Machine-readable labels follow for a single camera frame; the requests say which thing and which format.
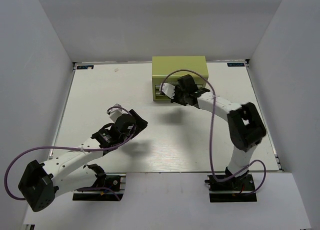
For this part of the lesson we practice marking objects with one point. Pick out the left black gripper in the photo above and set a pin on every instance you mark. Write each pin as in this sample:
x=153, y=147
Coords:
x=140, y=124

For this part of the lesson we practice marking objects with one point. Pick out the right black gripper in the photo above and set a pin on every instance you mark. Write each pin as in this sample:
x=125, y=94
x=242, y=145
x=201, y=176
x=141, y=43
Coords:
x=177, y=89

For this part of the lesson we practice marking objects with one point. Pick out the green metal drawer toolbox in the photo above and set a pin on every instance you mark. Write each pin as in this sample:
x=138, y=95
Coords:
x=169, y=68

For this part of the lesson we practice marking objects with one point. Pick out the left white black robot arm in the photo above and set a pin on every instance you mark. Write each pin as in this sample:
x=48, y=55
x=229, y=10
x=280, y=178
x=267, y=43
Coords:
x=42, y=182

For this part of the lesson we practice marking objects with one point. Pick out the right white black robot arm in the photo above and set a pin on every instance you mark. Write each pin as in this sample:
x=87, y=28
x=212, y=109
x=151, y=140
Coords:
x=246, y=128

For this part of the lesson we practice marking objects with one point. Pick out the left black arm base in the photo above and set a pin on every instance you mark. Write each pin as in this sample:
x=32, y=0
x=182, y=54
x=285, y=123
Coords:
x=107, y=187

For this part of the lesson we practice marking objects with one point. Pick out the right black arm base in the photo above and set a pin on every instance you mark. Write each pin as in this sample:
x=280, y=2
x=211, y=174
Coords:
x=236, y=190

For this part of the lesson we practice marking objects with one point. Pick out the right blue corner label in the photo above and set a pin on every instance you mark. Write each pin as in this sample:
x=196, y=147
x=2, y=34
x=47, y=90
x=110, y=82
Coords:
x=235, y=64

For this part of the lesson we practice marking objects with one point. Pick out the blue corner label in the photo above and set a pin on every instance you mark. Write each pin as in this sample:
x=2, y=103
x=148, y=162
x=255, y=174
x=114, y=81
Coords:
x=235, y=64
x=84, y=67

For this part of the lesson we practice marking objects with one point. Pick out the left blue corner label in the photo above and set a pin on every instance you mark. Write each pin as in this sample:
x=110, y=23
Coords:
x=84, y=67

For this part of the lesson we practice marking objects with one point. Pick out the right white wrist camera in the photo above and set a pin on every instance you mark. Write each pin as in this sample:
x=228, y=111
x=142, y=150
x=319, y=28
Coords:
x=168, y=90

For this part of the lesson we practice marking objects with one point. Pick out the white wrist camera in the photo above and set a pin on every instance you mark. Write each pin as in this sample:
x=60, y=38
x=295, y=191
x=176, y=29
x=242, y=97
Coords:
x=168, y=90
x=114, y=112

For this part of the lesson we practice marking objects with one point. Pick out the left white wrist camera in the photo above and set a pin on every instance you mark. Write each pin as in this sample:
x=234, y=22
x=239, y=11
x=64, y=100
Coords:
x=114, y=112

